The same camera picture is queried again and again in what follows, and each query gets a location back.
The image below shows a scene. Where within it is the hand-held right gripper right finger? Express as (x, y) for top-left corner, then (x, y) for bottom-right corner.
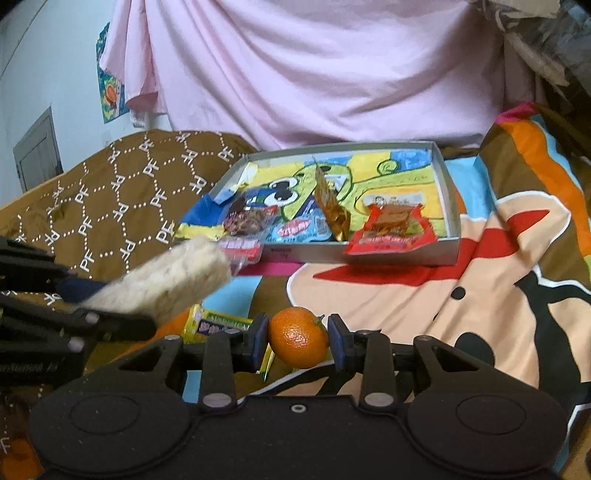
(327, 314), (498, 413)

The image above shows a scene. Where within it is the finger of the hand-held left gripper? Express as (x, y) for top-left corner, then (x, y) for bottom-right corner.
(0, 236), (109, 304)
(0, 293), (158, 357)

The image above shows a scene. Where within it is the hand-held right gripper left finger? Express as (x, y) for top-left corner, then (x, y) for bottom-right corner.
(117, 313), (271, 413)

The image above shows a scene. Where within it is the orange tangerine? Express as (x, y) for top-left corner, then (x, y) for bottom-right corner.
(268, 306), (331, 369)

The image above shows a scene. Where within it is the white rice cracker bar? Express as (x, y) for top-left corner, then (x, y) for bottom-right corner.
(83, 235), (232, 327)

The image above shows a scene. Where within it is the light blue candy packet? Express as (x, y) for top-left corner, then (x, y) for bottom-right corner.
(269, 207), (334, 244)

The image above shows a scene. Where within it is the red snack packet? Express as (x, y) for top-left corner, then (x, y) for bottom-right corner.
(343, 203), (438, 258)

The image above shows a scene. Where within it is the gold snack packet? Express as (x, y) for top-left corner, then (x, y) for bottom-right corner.
(313, 158), (352, 242)

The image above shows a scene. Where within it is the grey cardboard box cartoon print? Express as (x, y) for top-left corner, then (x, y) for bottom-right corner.
(173, 140), (462, 268)

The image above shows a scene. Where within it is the yellow green snack packet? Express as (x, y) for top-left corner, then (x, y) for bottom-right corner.
(182, 304), (278, 382)

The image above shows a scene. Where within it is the brown patterned pillow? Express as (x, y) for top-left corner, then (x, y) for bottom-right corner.
(0, 129), (260, 467)

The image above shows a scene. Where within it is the clear packet dark snack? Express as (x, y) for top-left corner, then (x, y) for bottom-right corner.
(221, 198), (279, 267)

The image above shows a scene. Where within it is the blue yellow snack packet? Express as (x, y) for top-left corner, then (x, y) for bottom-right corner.
(174, 184), (247, 241)

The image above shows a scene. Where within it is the colourful cartoon printed blanket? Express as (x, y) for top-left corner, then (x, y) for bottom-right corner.
(83, 102), (591, 480)

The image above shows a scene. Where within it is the pink cloth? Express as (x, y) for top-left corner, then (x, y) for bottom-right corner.
(98, 0), (542, 152)

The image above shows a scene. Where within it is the grey patterned cloth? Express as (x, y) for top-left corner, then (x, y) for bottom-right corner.
(479, 0), (591, 95)

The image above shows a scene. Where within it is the grey wall panel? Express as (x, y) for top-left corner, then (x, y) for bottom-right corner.
(12, 106), (65, 193)

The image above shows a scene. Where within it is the wall poster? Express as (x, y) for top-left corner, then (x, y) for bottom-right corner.
(95, 22), (133, 125)

